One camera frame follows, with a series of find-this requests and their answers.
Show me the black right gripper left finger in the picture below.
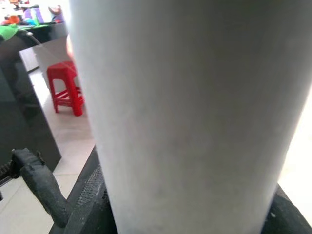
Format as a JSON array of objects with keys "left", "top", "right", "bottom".
[{"left": 48, "top": 146, "right": 117, "bottom": 234}]

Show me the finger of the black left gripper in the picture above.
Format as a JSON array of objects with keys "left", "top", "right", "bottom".
[{"left": 11, "top": 148, "right": 70, "bottom": 229}]

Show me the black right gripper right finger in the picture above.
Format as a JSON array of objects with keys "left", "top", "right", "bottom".
[{"left": 262, "top": 184, "right": 312, "bottom": 234}]

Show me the white plastic table leg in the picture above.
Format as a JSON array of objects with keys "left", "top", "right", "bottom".
[{"left": 68, "top": 0, "right": 312, "bottom": 234}]

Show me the black glossy cabinet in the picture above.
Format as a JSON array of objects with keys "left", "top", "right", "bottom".
[{"left": 0, "top": 46, "right": 62, "bottom": 171}]

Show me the red plastic stool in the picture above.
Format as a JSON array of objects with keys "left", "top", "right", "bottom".
[{"left": 46, "top": 60, "right": 85, "bottom": 117}]

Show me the grey counter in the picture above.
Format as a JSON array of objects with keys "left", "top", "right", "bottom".
[{"left": 19, "top": 23, "right": 74, "bottom": 74}]

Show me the green sheet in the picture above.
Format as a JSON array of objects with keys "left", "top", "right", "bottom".
[{"left": 0, "top": 23, "right": 20, "bottom": 41}]

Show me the purple box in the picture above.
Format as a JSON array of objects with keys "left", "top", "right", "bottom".
[{"left": 24, "top": 7, "right": 45, "bottom": 25}]

